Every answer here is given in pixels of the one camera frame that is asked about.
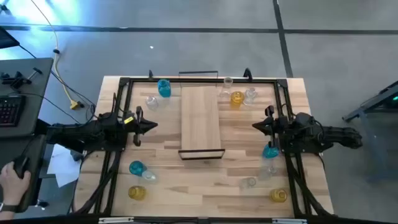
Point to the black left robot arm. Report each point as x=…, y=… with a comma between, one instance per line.
x=77, y=133

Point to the black desk mount clamp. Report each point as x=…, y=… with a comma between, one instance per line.
x=15, y=80

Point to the person's wristwatch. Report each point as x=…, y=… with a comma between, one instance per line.
x=8, y=208

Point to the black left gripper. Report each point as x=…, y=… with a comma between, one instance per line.
x=130, y=127

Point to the yellow hobnail glass vase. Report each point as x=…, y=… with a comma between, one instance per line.
x=237, y=99

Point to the grey desk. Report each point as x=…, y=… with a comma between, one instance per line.
x=34, y=102

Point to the short blue embossed glass vase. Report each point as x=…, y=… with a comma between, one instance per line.
x=270, y=152

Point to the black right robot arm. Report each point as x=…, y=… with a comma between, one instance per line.
x=335, y=137

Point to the wooden shelf black metal frame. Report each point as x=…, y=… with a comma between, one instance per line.
x=200, y=124

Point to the silver metal bracket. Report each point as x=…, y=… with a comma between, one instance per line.
x=116, y=220
x=289, y=221

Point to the yellow ribbed glass vase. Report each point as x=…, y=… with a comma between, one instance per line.
x=278, y=195

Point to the tall blue embossed glass vase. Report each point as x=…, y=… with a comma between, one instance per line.
x=163, y=88

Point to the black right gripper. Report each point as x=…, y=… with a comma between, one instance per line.
x=280, y=127

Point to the clear flared glass vase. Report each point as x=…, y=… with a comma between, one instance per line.
x=227, y=87

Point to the black laptop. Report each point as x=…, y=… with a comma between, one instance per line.
x=6, y=39

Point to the person's forearm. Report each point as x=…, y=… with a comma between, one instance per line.
x=4, y=215

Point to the person's hand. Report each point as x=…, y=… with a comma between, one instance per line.
x=14, y=185

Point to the clear ribbed glass bottle vase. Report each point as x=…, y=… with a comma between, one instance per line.
x=250, y=95

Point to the black aluminium table frame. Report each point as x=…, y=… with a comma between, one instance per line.
x=143, y=80

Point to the clear ribbed glass jar vase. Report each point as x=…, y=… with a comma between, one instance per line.
x=151, y=102

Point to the white paper sheets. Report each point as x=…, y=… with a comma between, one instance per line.
x=63, y=168

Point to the black keyboard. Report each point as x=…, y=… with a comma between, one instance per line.
x=11, y=110

